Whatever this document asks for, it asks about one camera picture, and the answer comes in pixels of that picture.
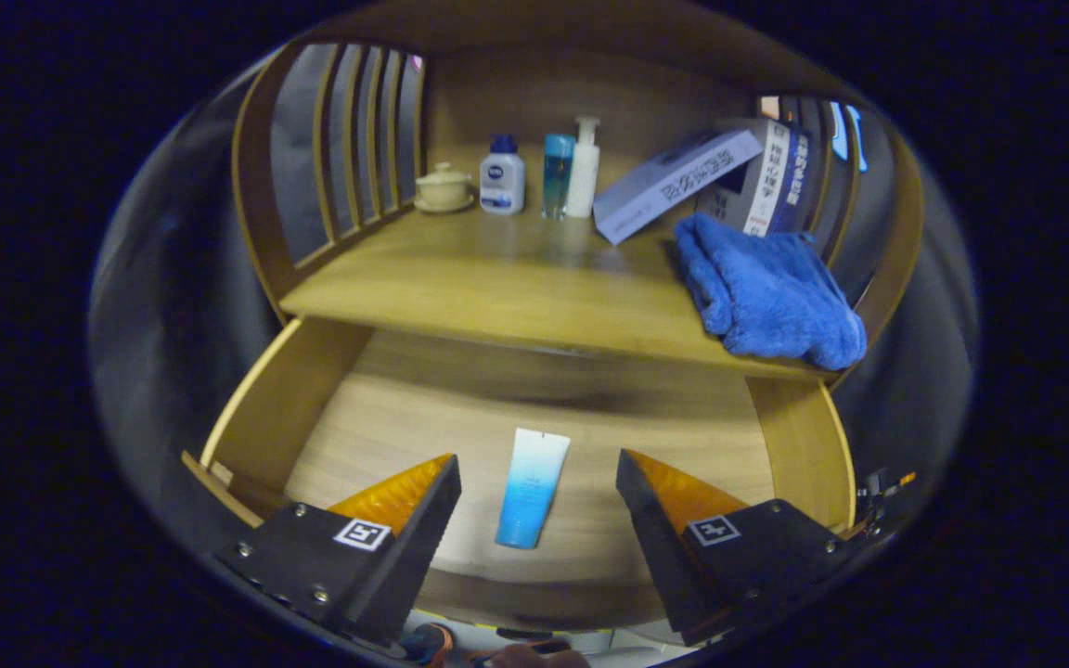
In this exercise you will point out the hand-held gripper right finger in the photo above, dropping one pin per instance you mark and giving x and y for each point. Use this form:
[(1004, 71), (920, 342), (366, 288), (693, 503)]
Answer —
[(660, 552)]

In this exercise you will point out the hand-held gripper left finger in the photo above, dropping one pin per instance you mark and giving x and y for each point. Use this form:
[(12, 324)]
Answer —
[(409, 561)]

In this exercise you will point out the wooden drawer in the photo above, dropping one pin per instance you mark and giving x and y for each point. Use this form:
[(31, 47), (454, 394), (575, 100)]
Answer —
[(386, 427)]

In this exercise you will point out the blue and white tube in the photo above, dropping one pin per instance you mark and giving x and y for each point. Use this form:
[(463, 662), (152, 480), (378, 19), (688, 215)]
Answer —
[(530, 487)]

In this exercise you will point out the wooden countertop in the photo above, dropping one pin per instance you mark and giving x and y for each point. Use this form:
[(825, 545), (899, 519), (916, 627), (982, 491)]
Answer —
[(497, 278)]

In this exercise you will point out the wooden cabinet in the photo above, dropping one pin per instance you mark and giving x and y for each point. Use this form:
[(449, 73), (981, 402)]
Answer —
[(516, 93)]

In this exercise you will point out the orange and black device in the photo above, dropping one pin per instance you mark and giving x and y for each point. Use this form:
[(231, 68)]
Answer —
[(882, 487)]

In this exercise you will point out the blue towel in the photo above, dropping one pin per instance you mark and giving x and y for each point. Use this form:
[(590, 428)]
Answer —
[(766, 288)]

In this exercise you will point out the lavender book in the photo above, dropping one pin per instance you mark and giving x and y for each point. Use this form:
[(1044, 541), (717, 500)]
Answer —
[(674, 181)]

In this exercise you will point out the beige lidded teacup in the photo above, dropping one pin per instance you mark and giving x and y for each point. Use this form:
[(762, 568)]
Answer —
[(443, 188)]

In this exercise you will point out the white book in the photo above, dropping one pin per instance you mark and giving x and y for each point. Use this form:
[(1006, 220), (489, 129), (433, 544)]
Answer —
[(766, 181)]

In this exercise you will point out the white pump bottle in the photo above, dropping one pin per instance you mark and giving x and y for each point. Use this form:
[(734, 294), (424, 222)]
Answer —
[(583, 172)]

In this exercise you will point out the white bottle with blue cap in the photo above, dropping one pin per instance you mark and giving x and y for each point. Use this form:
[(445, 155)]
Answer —
[(502, 184)]

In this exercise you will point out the clear blue bottle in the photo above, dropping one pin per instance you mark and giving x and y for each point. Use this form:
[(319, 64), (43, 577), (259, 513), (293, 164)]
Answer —
[(557, 176)]

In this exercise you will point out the dark blue book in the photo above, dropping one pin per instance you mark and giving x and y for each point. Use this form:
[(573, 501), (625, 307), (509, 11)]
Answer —
[(796, 176)]

